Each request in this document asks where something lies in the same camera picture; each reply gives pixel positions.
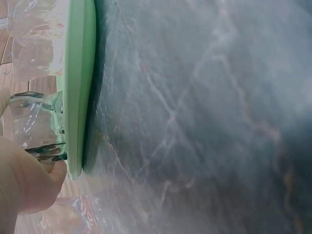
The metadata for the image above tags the person's left hand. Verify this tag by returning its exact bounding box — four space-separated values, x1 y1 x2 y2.
0 87 68 234

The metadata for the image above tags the clear glass cup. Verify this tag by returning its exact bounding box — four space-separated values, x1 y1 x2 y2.
9 90 68 162

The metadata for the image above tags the light green plate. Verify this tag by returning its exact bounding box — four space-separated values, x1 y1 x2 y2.
56 0 98 181

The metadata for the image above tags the clear crinkled plastic cup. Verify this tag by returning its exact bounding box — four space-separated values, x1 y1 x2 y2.
6 0 71 81

